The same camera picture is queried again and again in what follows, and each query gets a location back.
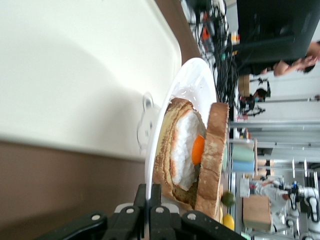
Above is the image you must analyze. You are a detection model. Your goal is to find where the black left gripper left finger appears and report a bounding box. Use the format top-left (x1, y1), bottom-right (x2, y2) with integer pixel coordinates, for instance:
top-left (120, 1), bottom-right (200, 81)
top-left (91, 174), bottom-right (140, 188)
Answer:
top-left (34, 183), bottom-right (147, 240)

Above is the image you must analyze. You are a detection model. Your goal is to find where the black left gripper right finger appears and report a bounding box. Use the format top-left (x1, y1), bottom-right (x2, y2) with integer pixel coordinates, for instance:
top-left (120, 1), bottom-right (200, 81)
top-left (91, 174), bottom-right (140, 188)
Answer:
top-left (149, 183), bottom-right (247, 240)

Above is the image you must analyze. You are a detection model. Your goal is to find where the toast with fried egg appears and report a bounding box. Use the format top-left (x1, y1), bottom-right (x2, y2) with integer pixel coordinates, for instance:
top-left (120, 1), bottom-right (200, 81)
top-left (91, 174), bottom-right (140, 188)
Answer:
top-left (152, 96), bottom-right (202, 211)

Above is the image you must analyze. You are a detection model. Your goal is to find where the fried egg toy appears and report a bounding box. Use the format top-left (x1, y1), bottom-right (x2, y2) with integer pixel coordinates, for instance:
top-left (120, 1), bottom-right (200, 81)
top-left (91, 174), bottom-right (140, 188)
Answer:
top-left (169, 109), bottom-right (206, 190)

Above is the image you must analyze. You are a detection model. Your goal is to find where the light speckled bread slice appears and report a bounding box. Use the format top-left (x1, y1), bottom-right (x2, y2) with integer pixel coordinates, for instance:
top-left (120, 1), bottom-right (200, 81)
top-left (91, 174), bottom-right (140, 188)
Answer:
top-left (194, 101), bottom-right (230, 222)

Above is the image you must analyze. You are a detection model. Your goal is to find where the white round plate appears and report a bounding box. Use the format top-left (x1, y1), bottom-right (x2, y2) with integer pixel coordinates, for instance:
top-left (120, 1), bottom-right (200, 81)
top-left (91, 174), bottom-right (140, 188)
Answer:
top-left (144, 57), bottom-right (218, 208)

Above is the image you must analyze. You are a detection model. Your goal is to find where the yellow lemon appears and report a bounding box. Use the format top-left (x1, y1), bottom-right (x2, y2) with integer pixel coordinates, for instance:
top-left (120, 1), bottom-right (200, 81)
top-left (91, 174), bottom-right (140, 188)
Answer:
top-left (221, 213), bottom-right (236, 231)

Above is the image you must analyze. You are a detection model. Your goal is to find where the dark green avocado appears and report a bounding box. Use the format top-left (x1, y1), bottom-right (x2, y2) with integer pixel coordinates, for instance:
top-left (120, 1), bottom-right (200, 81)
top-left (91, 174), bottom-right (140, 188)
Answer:
top-left (221, 190), bottom-right (237, 208)

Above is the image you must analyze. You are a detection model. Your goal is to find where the mint green bowl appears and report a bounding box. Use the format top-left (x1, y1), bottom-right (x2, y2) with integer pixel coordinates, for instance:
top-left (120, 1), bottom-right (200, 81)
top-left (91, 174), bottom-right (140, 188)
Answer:
top-left (223, 146), bottom-right (229, 173)

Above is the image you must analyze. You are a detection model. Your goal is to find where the brown cardboard box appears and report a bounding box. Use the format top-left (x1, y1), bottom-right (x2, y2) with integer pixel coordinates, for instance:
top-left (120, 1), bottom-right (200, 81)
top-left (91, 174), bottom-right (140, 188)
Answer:
top-left (242, 195), bottom-right (273, 231)

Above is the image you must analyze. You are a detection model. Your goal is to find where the light blue cup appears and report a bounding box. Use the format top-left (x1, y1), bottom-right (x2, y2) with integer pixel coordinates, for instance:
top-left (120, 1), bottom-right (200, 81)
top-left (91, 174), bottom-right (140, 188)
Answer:
top-left (232, 160), bottom-right (255, 173)

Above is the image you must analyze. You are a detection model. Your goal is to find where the pale green cup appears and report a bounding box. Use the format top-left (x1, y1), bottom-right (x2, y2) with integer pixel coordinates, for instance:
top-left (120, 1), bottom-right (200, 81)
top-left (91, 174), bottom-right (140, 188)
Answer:
top-left (232, 144), bottom-right (255, 163)

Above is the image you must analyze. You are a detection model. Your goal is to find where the cream bear print tray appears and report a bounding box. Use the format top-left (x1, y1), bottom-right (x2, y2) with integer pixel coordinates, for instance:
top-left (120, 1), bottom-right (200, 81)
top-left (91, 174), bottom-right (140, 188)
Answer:
top-left (0, 0), bottom-right (183, 165)

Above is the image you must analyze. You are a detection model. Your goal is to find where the person in black shirt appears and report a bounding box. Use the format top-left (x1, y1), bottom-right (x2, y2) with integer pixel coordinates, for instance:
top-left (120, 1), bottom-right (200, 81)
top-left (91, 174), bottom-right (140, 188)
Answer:
top-left (259, 41), bottom-right (320, 77)

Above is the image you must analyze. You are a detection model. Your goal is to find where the black monitor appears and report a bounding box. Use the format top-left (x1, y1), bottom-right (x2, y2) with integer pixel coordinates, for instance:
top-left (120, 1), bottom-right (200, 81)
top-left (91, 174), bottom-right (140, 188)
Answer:
top-left (236, 0), bottom-right (320, 76)

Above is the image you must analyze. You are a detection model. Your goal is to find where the aluminium frame post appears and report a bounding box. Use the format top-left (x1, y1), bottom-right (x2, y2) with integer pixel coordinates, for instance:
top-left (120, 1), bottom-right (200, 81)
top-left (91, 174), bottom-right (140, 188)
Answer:
top-left (228, 119), bottom-right (320, 131)

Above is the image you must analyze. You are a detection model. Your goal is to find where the tangled black cables bundle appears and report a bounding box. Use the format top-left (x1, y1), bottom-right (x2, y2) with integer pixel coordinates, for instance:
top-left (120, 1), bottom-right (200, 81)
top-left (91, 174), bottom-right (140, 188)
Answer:
top-left (189, 0), bottom-right (241, 106)

